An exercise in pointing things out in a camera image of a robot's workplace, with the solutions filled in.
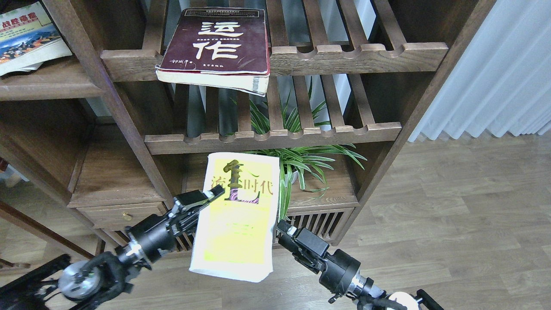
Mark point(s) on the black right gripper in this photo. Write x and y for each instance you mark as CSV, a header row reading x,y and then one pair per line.
x,y
339,271

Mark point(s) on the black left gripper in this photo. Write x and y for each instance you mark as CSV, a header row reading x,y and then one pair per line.
x,y
155,236

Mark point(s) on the yellow-green cover book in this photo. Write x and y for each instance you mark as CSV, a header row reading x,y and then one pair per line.
x,y
235,232

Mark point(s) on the maroon book white characters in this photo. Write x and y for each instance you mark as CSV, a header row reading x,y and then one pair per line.
x,y
217,46

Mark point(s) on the colourful 300 paperback book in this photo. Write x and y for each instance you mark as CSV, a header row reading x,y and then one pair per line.
x,y
28,38

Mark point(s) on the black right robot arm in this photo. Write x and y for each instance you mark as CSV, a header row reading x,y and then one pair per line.
x,y
397,301

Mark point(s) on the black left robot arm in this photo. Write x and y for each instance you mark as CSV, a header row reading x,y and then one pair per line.
x,y
107,275

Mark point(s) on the brass drawer knob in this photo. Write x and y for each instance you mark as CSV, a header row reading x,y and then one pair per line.
x,y
126,216

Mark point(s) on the white plant pot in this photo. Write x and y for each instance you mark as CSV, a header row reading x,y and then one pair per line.
x,y
292,177

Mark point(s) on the green spider plant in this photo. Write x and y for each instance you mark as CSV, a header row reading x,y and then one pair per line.
x,y
304,159

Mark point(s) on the dark wooden bookshelf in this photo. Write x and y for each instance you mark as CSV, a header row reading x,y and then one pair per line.
x,y
101,135

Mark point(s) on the white pleated curtain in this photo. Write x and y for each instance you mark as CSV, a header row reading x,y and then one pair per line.
x,y
502,82

